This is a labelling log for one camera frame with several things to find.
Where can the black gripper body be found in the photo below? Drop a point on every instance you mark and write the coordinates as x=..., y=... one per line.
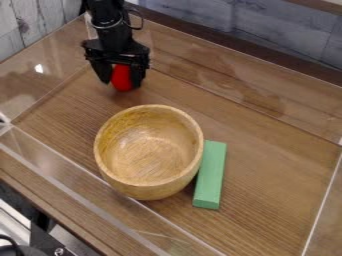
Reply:
x=133, y=54

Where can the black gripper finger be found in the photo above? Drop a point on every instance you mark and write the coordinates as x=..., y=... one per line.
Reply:
x=103, y=69
x=136, y=75

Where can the red plush fruit green leaf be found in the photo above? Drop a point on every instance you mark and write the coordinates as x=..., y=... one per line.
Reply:
x=120, y=78

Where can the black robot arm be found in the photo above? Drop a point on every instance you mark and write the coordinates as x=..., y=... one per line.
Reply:
x=109, y=20

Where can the wooden bowl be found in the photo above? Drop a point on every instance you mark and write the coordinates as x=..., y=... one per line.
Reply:
x=148, y=149

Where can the green rectangular block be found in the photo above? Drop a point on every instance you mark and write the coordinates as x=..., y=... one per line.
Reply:
x=209, y=176

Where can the clear acrylic enclosure wall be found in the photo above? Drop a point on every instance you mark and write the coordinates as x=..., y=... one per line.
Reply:
x=276, y=116

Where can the black metal stand with cable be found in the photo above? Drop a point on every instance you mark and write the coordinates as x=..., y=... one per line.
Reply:
x=28, y=240

